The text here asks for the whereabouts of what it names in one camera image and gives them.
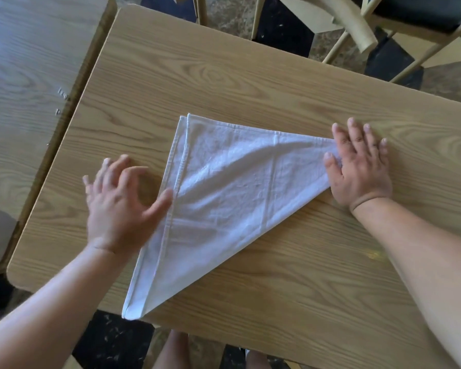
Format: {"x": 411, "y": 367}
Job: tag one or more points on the person's right middle finger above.
{"x": 355, "y": 136}

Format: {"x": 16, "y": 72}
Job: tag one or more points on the light wooden chair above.
{"x": 349, "y": 22}

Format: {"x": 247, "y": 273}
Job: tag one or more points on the person's left middle finger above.
{"x": 117, "y": 170}

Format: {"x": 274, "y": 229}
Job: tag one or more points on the person's left forearm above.
{"x": 50, "y": 311}

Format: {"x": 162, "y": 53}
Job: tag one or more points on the person's left leg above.
{"x": 173, "y": 351}

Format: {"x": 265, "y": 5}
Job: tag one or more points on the person's leg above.
{"x": 173, "y": 351}
{"x": 258, "y": 361}

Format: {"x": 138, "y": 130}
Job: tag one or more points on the person's right little finger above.
{"x": 383, "y": 149}

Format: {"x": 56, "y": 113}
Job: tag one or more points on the person's right thumb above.
{"x": 331, "y": 169}

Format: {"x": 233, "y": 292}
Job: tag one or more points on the person's left hand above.
{"x": 113, "y": 217}

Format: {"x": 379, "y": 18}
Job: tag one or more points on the person's right forearm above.
{"x": 426, "y": 272}

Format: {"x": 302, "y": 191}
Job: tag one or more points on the person's left little finger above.
{"x": 88, "y": 188}

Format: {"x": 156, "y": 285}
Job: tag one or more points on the wooden chair with dark seat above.
{"x": 418, "y": 15}

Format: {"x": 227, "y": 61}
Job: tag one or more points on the white cloth napkin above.
{"x": 230, "y": 188}

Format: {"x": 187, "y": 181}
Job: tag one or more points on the person's left thumb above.
{"x": 159, "y": 205}

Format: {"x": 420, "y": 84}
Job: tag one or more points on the person's right leg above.
{"x": 258, "y": 361}

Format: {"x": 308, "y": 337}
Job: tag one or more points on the person's right hand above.
{"x": 363, "y": 176}

